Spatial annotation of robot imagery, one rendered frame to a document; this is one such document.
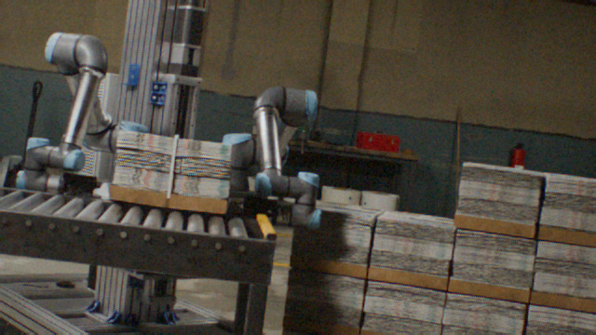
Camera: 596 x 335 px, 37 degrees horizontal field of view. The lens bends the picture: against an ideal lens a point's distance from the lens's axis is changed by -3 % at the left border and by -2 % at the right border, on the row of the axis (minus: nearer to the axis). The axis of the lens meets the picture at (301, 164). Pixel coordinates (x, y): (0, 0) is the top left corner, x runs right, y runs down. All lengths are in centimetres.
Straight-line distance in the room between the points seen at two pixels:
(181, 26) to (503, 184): 140
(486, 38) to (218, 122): 312
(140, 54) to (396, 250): 131
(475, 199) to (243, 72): 679
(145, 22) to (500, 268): 169
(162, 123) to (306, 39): 636
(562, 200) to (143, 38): 175
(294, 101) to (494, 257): 92
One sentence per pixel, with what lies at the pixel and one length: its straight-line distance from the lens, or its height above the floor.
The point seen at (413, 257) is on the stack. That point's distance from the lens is 326.
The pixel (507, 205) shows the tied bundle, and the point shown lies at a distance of 323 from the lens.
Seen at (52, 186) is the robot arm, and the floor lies 81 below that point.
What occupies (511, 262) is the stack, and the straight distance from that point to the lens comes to 326.
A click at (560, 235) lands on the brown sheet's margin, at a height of 86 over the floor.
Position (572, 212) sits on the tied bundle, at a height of 94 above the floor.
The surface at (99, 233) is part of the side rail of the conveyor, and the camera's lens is 250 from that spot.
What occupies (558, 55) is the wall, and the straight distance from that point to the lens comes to 1060.
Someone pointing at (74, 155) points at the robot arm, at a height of 93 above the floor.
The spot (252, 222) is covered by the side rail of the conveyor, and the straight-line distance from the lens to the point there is 299.
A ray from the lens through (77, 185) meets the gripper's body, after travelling 317.
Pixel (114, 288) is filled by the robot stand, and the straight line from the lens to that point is 380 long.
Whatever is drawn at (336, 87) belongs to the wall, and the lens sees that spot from 983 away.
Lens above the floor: 115
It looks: 3 degrees down
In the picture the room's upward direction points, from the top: 7 degrees clockwise
